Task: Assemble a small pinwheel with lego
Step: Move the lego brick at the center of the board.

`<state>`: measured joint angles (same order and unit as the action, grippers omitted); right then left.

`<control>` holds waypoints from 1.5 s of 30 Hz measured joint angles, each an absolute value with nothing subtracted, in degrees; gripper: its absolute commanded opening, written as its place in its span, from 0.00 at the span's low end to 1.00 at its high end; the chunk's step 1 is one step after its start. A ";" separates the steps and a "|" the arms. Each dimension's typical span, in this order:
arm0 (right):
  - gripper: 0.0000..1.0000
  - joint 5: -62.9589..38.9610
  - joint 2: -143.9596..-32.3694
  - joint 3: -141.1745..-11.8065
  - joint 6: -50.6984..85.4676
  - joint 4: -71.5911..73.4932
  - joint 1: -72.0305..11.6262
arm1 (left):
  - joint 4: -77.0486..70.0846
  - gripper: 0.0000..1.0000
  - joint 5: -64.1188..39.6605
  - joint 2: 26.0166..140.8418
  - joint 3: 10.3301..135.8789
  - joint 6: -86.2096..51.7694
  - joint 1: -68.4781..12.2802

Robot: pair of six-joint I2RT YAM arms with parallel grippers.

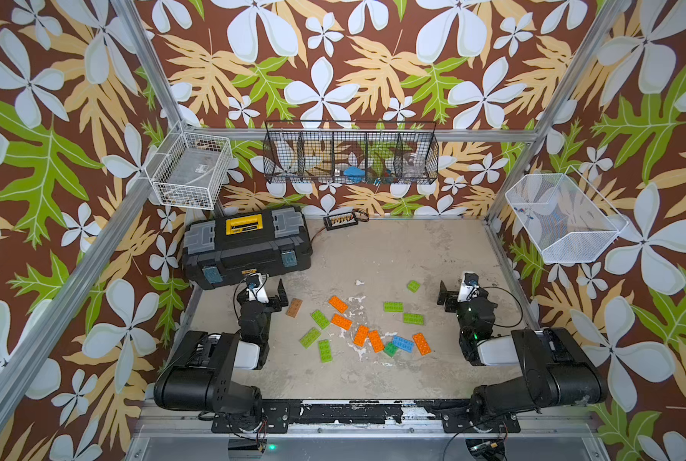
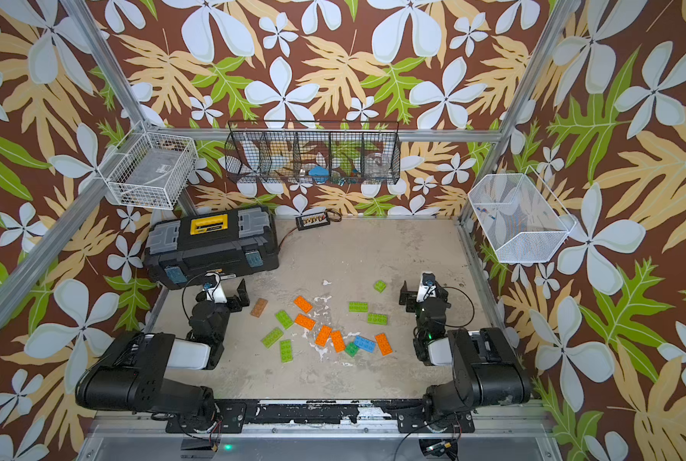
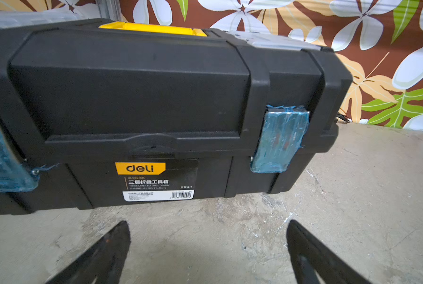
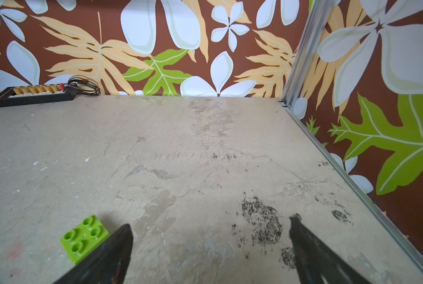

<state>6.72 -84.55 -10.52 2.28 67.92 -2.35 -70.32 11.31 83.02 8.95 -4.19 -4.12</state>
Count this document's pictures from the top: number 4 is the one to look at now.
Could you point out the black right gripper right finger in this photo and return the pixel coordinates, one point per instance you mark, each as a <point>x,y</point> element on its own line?
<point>315,262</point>

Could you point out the small lime green lego brick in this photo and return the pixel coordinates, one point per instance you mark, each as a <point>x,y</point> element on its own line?
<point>84,238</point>

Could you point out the aluminium frame post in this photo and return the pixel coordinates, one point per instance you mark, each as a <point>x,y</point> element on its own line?
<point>308,45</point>

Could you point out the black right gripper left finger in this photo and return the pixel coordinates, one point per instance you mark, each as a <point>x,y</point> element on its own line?
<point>107,264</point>

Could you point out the black power strip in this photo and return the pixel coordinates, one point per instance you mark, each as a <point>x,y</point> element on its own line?
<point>37,94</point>

